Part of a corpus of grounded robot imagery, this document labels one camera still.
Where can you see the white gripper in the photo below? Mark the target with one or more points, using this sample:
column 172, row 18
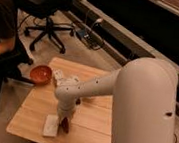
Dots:
column 65, row 110

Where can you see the red chili pepper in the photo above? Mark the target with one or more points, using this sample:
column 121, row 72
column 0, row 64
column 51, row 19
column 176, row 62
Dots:
column 65, row 125

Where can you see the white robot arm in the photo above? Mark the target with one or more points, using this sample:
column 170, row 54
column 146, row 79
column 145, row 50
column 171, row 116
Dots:
column 144, row 100

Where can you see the white sponge block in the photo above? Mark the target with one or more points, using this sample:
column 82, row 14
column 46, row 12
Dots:
column 50, row 129

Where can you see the black rectangular device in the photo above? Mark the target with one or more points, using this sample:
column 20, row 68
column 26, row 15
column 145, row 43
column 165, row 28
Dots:
column 78, row 102

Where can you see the white snack packet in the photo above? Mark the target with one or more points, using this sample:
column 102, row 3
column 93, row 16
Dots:
column 61, row 80

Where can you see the red bowl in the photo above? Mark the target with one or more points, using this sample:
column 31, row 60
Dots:
column 41, row 74

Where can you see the black chair under person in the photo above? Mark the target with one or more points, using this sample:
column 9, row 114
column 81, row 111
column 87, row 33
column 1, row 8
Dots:
column 2, row 69

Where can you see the blue power box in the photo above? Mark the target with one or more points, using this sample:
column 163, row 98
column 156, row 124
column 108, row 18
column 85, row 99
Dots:
column 82, row 34

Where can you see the black office chair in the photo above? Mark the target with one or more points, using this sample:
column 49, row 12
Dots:
column 45, row 9

